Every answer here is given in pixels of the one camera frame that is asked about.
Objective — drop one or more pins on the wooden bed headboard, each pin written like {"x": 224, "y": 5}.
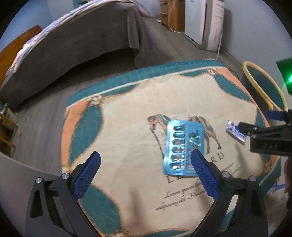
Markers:
{"x": 13, "y": 45}

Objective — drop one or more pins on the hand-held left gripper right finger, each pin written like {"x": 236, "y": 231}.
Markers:
{"x": 204, "y": 174}

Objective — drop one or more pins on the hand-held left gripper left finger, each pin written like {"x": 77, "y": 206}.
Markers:
{"x": 86, "y": 175}

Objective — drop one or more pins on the teal wastebasket with yellow rim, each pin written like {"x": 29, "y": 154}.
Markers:
{"x": 257, "y": 84}

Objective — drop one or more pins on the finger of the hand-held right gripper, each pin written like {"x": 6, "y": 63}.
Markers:
{"x": 276, "y": 115}
{"x": 269, "y": 141}

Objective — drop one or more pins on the white fluffy rug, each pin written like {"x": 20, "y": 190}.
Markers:
{"x": 276, "y": 209}

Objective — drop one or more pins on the small white blue sachet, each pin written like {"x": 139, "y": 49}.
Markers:
{"x": 237, "y": 134}

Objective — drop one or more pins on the blue printed quilt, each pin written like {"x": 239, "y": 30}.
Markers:
{"x": 20, "y": 57}

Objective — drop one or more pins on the bed with grey cover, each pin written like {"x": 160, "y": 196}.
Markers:
{"x": 79, "y": 41}

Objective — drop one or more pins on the white air purifier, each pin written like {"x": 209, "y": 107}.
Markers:
{"x": 194, "y": 22}

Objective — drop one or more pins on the wooden cabinet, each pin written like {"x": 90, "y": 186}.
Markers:
{"x": 175, "y": 13}

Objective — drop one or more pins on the blue pill blister pack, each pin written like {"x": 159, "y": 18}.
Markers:
{"x": 180, "y": 145}

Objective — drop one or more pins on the wooden nightstand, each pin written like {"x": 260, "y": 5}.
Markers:
{"x": 6, "y": 127}

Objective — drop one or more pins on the printed teal orange blanket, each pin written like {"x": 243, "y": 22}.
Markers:
{"x": 127, "y": 136}

